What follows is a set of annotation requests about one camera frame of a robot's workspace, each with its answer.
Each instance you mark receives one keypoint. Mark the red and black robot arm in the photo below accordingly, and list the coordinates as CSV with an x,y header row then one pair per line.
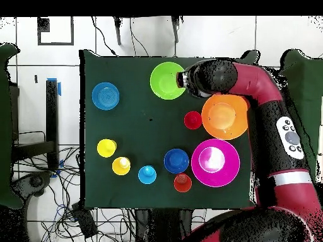
x,y
254,80

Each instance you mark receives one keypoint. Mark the green plastic bowl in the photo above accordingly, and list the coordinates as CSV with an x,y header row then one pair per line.
x,y
164,83

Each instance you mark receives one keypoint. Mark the black square floor frame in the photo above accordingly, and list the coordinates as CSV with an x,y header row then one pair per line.
x,y
43,25

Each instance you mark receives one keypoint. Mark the large yellow-orange plastic bowl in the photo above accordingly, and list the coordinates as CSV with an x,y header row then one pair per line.
x,y
222,118

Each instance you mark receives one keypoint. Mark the light blue plastic cup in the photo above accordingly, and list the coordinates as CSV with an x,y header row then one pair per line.
x,y
147,175

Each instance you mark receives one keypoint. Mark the dark blue plastic bowl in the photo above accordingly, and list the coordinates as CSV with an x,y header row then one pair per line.
x,y
176,161

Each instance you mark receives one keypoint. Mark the black stand leg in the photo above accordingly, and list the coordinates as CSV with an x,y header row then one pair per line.
x,y
117,32
175,30

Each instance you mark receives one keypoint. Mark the green cloth side table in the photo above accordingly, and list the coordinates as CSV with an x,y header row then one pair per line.
x,y
307,83
5,126

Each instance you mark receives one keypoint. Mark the black stand post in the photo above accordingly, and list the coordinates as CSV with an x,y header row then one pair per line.
x,y
52,113

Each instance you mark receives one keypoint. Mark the yellow plastic cup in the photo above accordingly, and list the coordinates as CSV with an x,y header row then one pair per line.
x,y
106,148
121,167

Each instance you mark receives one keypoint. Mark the dark green table cloth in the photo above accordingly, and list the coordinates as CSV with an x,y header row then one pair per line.
x,y
141,131

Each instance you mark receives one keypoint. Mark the large pink plastic bowl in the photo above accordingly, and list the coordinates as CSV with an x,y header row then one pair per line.
x,y
215,176

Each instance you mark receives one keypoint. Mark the blue tape strip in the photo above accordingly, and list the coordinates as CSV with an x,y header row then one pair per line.
x,y
59,88

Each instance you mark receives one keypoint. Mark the orange plastic cup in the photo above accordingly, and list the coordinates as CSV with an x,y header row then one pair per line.
x,y
182,182

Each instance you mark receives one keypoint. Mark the light blue plastic bowl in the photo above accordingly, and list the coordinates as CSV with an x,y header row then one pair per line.
x,y
105,96

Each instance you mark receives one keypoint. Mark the red plastic cup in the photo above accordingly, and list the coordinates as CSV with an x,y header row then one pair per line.
x,y
193,120

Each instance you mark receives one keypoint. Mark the black power strip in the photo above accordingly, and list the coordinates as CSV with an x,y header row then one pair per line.
x,y
84,220

